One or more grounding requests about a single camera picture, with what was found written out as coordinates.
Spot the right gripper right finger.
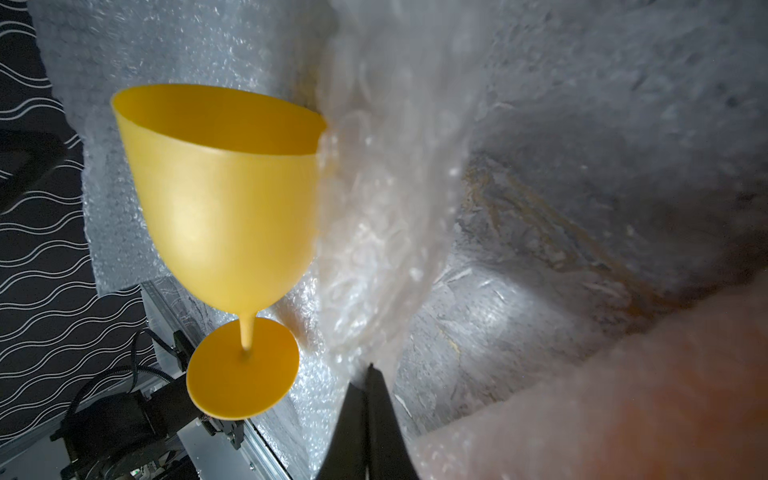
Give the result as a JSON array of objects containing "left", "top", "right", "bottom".
[{"left": 365, "top": 364, "right": 419, "bottom": 480}]

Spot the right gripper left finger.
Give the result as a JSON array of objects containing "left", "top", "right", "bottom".
[{"left": 315, "top": 383, "right": 368, "bottom": 480}]

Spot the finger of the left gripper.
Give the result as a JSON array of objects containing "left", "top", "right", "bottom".
[{"left": 1, "top": 129, "right": 68, "bottom": 212}]

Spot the yellow wine glass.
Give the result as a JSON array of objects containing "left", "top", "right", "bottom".
[{"left": 111, "top": 84, "right": 326, "bottom": 420}]

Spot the bubble wrap of yellow glass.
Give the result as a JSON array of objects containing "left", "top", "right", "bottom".
[{"left": 31, "top": 1, "right": 493, "bottom": 478}]

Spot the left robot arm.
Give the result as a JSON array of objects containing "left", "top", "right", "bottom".
[{"left": 1, "top": 130, "right": 245, "bottom": 479}]

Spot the wrapped orange wine glass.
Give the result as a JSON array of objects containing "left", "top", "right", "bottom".
[{"left": 414, "top": 276, "right": 767, "bottom": 479}]

